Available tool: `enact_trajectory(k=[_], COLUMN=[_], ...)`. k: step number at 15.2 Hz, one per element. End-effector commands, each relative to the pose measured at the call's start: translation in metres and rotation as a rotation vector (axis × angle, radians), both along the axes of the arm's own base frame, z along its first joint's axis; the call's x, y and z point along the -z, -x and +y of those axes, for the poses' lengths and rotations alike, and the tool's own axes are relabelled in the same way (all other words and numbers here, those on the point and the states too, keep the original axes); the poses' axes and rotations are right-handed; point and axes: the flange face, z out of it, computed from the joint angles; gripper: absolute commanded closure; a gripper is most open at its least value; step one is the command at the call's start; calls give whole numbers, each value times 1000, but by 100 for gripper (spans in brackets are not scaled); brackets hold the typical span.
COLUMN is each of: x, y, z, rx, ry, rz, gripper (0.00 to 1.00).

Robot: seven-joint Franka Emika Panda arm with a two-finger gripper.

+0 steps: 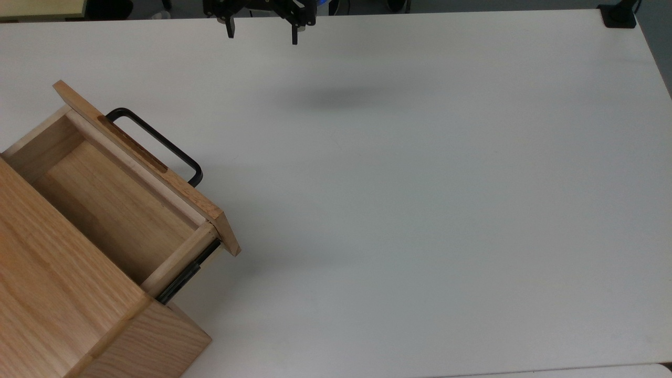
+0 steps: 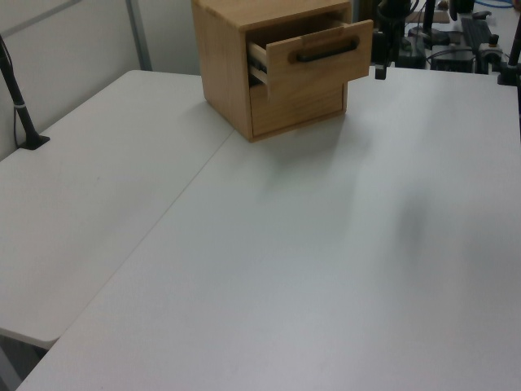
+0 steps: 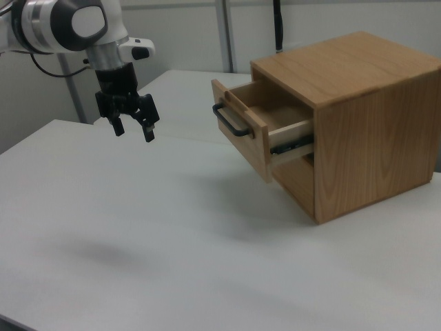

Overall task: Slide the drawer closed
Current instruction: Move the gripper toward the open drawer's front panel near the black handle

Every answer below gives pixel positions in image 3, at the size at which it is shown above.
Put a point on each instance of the grey metal frame post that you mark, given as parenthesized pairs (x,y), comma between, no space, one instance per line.
(225,34)
(73,96)

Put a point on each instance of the wooden two-drawer cabinet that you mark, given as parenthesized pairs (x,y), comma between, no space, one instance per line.
(372,138)

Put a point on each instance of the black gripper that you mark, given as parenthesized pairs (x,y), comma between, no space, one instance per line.
(117,93)

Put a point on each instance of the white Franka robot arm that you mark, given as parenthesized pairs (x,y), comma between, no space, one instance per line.
(38,24)

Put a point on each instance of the black camera stand pole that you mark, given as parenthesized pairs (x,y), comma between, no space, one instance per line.
(278,27)

